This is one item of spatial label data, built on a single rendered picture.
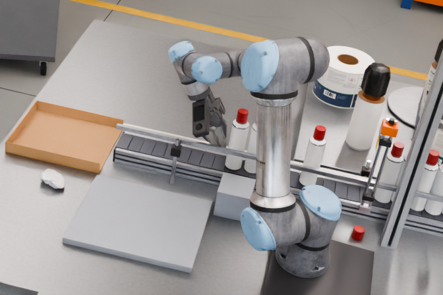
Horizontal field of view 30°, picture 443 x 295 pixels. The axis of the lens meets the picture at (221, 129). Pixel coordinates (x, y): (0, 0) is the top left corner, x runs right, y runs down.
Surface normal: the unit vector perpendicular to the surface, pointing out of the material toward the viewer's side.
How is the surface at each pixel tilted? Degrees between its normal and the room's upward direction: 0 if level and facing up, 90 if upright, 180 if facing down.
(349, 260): 4
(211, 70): 70
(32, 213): 0
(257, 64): 82
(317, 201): 8
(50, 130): 0
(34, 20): 94
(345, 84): 90
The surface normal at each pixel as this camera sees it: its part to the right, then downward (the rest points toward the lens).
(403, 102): 0.14, -0.83
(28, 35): 0.11, 0.62
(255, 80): -0.86, 0.03
